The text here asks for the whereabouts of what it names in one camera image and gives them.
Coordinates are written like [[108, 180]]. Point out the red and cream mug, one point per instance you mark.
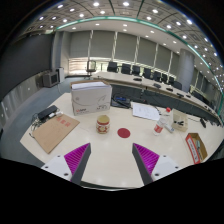
[[103, 125]]

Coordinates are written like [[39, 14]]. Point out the clear red-capped water bottle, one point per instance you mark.
[[159, 126]]

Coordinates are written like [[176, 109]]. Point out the recessed ceiling lights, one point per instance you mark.
[[126, 4]]

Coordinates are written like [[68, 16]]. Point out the row of black chairs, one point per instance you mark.
[[126, 68]]

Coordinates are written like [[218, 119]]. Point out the white remote control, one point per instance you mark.
[[169, 128]]

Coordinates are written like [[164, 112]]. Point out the grey equipment cabinet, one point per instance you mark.
[[50, 79]]

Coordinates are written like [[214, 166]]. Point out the small white charger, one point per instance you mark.
[[57, 114]]

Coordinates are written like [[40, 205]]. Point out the long curved conference desk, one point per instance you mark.
[[156, 96]]

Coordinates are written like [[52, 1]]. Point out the flat round red coaster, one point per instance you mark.
[[123, 133]]

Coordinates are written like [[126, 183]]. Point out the white copy paper carton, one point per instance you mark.
[[90, 98]]

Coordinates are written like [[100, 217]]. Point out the brown paper envelope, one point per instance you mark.
[[55, 131]]

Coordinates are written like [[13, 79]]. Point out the open red cardboard box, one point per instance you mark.
[[192, 148]]

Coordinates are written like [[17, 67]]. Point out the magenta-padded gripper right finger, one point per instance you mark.
[[146, 159]]

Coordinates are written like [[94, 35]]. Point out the black power adapter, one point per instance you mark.
[[46, 112]]

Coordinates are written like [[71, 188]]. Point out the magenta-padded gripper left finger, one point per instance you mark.
[[77, 158]]

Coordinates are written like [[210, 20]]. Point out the small open white box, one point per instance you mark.
[[180, 120]]

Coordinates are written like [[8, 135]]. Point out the white printed paper sheet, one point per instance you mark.
[[145, 111]]

